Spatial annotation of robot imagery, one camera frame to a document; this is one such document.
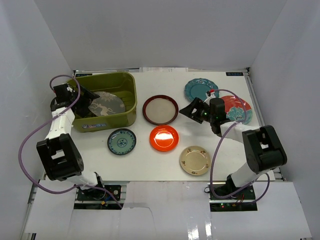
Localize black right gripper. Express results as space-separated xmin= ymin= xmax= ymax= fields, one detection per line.
xmin=179 ymin=97 xmax=215 ymax=125

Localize grey deer plate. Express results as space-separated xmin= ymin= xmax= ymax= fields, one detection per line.
xmin=88 ymin=91 xmax=126 ymax=117

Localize dark red rimmed cream plate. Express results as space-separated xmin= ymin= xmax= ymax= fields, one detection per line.
xmin=142 ymin=94 xmax=179 ymax=126

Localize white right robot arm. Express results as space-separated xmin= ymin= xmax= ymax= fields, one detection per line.
xmin=179 ymin=97 xmax=288 ymax=200

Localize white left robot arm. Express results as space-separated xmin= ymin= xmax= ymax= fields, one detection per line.
xmin=36 ymin=83 xmax=106 ymax=200

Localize olive green plastic bin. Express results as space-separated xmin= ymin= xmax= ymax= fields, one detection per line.
xmin=73 ymin=72 xmax=138 ymax=133

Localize teal scalloped plate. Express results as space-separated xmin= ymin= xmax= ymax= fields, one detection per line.
xmin=184 ymin=78 xmax=220 ymax=102

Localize orange glossy plate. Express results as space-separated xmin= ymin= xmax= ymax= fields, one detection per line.
xmin=149 ymin=125 xmax=180 ymax=152

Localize red and teal floral plate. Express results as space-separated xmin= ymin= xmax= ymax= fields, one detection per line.
xmin=221 ymin=95 xmax=253 ymax=125

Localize cream floral plate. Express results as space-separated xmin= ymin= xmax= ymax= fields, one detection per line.
xmin=179 ymin=145 xmax=212 ymax=176

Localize green blue patterned small plate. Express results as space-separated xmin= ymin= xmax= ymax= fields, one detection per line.
xmin=107 ymin=128 xmax=137 ymax=156

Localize white paper sheets at back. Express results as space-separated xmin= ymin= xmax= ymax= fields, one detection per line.
xmin=139 ymin=67 xmax=189 ymax=73

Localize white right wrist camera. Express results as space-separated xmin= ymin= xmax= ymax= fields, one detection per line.
xmin=205 ymin=89 xmax=217 ymax=99

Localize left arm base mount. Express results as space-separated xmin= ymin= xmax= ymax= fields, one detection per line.
xmin=74 ymin=184 xmax=124 ymax=210

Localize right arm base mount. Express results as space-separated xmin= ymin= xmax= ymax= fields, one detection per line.
xmin=203 ymin=185 xmax=258 ymax=213

